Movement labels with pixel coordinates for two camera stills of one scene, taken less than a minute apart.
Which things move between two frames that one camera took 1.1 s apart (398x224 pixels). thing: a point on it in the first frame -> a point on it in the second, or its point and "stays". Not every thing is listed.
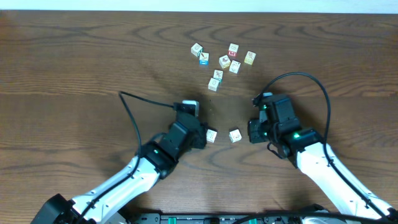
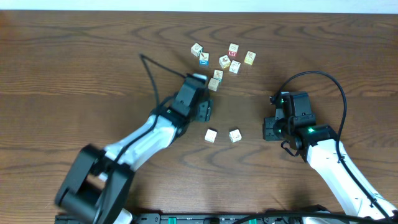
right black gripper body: x=260 y=130 -> x=276 y=129
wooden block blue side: x=204 y=58 stays
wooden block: x=213 y=84 stays
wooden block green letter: x=235 y=135 stays
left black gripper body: x=199 y=142 -> x=204 y=113
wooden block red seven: x=211 y=135 stays
